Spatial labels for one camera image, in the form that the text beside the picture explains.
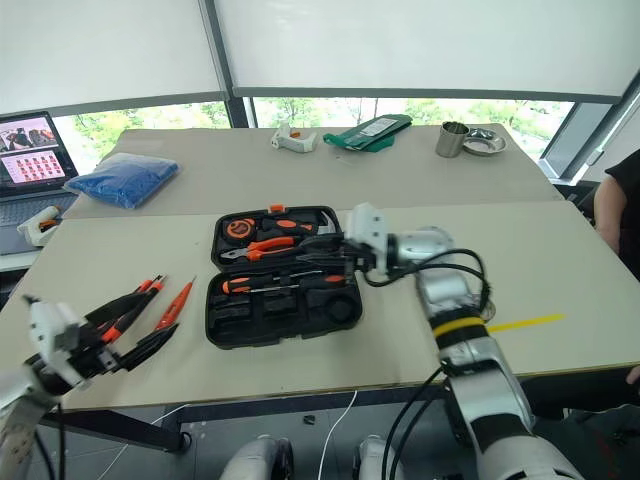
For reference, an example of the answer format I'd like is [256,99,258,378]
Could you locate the claw hammer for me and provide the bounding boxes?
[313,209,345,237]

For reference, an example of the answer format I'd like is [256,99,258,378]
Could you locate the orange black utility knife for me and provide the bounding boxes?
[259,216,317,236]

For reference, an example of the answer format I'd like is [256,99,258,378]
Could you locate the green flat pouch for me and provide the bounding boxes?
[321,113,414,152]

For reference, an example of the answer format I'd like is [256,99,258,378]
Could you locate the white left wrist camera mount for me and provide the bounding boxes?
[25,298,90,392]

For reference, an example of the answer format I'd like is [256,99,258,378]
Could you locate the white glue gun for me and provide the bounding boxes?
[16,204,64,248]

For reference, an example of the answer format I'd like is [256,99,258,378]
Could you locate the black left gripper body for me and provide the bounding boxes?
[63,323,127,380]

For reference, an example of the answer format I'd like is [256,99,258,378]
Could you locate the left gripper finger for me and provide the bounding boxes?
[82,289,160,327]
[118,323,181,372]

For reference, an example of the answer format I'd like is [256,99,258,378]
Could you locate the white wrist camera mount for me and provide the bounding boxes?
[25,298,90,392]
[343,201,397,275]

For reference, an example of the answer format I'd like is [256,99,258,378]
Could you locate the white plastic clamp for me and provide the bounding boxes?
[270,121,321,154]

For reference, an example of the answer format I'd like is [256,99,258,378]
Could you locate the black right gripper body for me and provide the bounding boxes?
[340,239,382,274]

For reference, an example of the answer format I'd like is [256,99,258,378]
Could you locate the thin white cable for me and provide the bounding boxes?
[98,402,193,474]

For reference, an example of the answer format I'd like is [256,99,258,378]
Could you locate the round metal dish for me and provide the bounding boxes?
[461,126,508,158]

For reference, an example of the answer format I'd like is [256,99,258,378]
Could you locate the black table frame beam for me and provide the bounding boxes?
[39,408,192,455]

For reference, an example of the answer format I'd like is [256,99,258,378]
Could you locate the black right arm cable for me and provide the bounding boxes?
[363,247,496,321]

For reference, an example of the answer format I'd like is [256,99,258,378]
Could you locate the person in black shirt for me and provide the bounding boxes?
[591,148,640,282]

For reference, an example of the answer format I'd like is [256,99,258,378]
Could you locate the black plastic tool case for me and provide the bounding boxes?
[205,203,365,350]

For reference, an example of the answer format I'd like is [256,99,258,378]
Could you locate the orange voltage tester pen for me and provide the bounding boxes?
[154,274,198,332]

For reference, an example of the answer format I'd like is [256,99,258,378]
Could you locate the metal cup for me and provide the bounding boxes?
[434,120,472,159]

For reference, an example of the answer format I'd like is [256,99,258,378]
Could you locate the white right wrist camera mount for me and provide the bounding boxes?
[343,201,397,275]

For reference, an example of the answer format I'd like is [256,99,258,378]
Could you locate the silver rounded robot leg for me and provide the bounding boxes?
[218,433,296,480]
[351,433,404,480]

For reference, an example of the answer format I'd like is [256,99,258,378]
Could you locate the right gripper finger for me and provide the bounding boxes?
[298,234,349,253]
[295,252,351,274]

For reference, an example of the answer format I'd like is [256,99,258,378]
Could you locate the white roller blind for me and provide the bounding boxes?
[0,0,227,117]
[213,0,640,105]

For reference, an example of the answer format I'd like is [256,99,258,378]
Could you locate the grey window frame post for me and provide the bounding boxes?
[198,0,260,132]

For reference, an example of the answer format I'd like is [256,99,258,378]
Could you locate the black tape roll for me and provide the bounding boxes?
[326,296,357,327]

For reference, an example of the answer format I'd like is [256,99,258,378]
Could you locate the orange black tape measure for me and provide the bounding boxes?
[222,216,259,245]

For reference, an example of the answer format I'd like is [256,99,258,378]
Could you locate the orange black screwdriver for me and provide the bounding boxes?
[221,271,325,296]

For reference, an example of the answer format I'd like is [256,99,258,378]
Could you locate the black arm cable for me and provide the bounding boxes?
[363,247,496,321]
[30,399,68,480]

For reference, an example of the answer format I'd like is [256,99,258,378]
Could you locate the blue plastic bag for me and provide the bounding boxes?
[64,151,182,211]

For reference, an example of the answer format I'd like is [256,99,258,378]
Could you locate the yellow tape strip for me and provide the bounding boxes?
[486,313,567,334]

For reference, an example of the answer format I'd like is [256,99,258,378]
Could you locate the open laptop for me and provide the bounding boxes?
[0,110,82,257]

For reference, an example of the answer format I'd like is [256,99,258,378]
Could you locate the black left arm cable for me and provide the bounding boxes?
[30,399,68,480]

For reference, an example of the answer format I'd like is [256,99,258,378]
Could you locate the orange precision screwdriver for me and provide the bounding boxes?
[112,272,169,331]
[102,275,160,344]

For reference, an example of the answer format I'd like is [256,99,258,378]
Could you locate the orange handled pliers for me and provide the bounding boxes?
[219,235,297,265]

